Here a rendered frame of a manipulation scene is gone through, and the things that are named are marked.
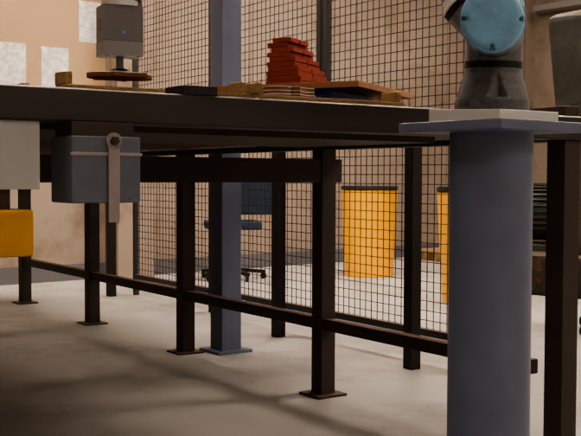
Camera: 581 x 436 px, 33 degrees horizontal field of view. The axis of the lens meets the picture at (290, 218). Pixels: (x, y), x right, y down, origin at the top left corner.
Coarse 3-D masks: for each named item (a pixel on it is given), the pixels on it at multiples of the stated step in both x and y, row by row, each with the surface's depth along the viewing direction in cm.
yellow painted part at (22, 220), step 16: (0, 192) 170; (0, 208) 171; (16, 208) 175; (0, 224) 167; (16, 224) 169; (32, 224) 170; (0, 240) 167; (16, 240) 169; (32, 240) 170; (0, 256) 168; (16, 256) 169
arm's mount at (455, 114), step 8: (432, 112) 205; (440, 112) 203; (448, 112) 202; (456, 112) 200; (464, 112) 198; (472, 112) 197; (480, 112) 195; (488, 112) 194; (496, 112) 192; (504, 112) 192; (512, 112) 194; (520, 112) 195; (528, 112) 197; (536, 112) 199; (544, 112) 200; (552, 112) 202; (432, 120) 205; (440, 120) 203; (448, 120) 202; (552, 120) 202
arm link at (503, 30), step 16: (448, 0) 187; (464, 0) 184; (480, 0) 182; (496, 0) 182; (512, 0) 181; (448, 16) 188; (464, 16) 183; (480, 16) 183; (496, 16) 182; (512, 16) 182; (464, 32) 184; (480, 32) 183; (496, 32) 183; (512, 32) 182; (480, 48) 186; (496, 48) 184; (512, 48) 193
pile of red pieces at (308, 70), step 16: (272, 48) 324; (288, 48) 322; (304, 48) 334; (272, 64) 324; (288, 64) 322; (304, 64) 328; (272, 80) 324; (288, 80) 321; (304, 80) 323; (320, 80) 334
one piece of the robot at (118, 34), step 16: (112, 0) 202; (128, 0) 202; (96, 16) 206; (112, 16) 202; (128, 16) 203; (96, 32) 206; (112, 32) 202; (128, 32) 203; (96, 48) 206; (112, 48) 202; (128, 48) 203
